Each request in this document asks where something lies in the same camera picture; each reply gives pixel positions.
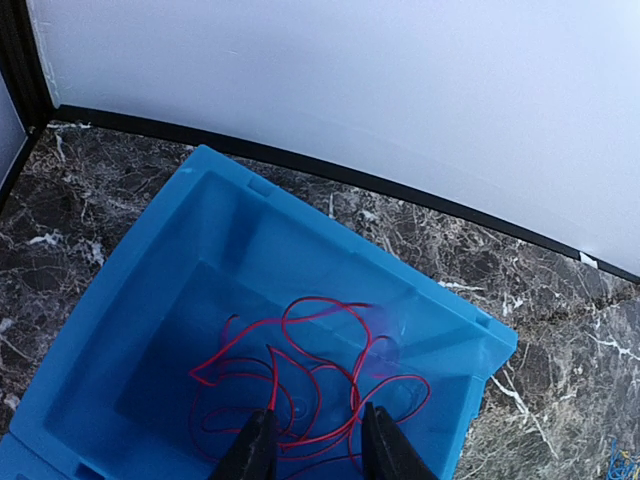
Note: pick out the blue three-compartment plastic bin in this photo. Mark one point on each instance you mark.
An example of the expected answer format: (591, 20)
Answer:
(230, 295)

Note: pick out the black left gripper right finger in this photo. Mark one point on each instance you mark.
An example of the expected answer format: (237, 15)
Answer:
(387, 454)

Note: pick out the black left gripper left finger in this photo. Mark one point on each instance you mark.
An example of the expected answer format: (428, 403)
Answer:
(252, 455)

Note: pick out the white tape piece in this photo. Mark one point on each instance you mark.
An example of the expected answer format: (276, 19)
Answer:
(586, 259)

